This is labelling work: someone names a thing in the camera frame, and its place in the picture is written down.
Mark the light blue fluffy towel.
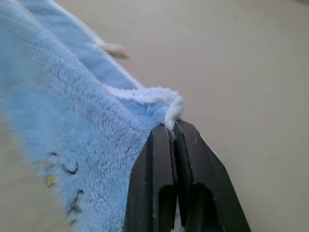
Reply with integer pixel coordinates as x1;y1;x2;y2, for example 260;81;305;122
0;0;186;232

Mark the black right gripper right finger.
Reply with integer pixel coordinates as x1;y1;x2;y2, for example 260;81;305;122
172;119;252;232

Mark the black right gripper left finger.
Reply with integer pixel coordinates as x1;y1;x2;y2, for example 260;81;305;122
123;123;179;232

